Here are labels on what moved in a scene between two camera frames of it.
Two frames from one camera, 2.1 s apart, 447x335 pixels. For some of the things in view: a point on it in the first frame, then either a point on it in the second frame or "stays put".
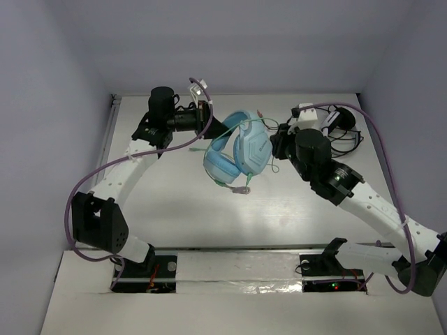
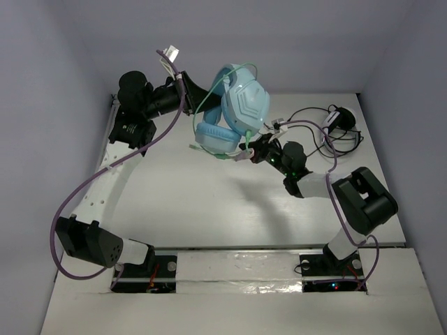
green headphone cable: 248,181 → 248,136
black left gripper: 203,117 → 185,96
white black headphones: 338,128 stays put
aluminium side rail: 112,113 stays put
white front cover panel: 238,272 stays put
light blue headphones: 252,146 → 244,108
